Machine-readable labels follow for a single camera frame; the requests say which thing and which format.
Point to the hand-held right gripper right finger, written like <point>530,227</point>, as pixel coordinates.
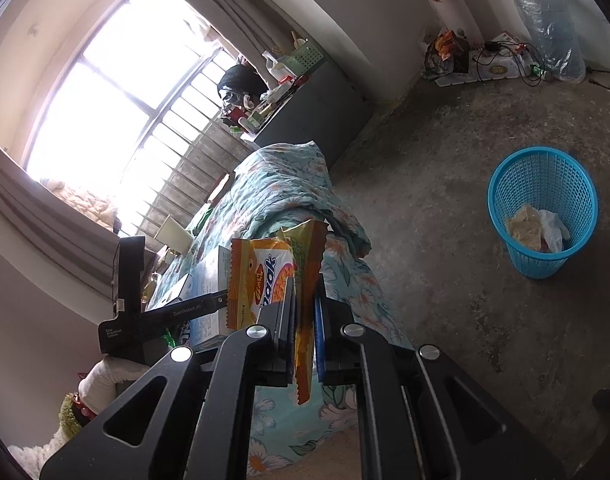
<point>321,340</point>

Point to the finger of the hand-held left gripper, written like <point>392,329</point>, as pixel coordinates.
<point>215,303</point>

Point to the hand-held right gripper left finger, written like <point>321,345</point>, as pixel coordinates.
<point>282,340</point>

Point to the blue white cardboard box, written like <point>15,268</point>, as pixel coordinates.
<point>207,272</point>

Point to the orange cracker packet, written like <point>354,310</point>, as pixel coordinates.
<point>257,280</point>

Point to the yellow snack packet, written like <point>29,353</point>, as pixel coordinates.
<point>310,245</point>

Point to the yellow plastic bag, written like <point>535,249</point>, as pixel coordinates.
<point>525,227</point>

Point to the white plastic bag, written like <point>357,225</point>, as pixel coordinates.
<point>555,230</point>

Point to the blue mesh wastebasket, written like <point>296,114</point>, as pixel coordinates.
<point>545,170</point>

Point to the person's left forearm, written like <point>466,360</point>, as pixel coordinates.
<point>107,382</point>

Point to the green wrapper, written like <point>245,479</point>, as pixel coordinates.
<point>170,337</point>

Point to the white paper cup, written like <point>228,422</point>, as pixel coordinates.
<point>172,232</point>

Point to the green snack packet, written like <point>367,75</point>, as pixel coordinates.
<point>202,217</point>

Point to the cream quilted cloth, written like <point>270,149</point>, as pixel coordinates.
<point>80,202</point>

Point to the grey striped curtain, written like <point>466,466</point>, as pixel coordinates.
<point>45,235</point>
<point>255,5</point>

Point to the brown book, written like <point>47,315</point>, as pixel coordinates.
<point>221,189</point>

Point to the floral turquoise blanket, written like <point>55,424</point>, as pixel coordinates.
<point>285,185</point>

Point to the metal window railing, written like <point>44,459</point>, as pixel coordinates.
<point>195,150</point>

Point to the green fuzzy cloth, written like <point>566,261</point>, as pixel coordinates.
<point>70,415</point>

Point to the window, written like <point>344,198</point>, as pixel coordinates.
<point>110,100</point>

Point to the black bag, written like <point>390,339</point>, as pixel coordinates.
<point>240,82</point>

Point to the grey nightstand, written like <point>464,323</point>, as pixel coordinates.
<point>320,105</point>

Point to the white plastic jug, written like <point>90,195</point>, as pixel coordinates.
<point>272,65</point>

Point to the green plastic basket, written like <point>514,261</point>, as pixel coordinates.
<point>305,57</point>

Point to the dark bag of snack wrappers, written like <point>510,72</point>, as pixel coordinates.
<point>445,52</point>

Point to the clear blue water jug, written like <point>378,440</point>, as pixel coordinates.
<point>550,25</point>

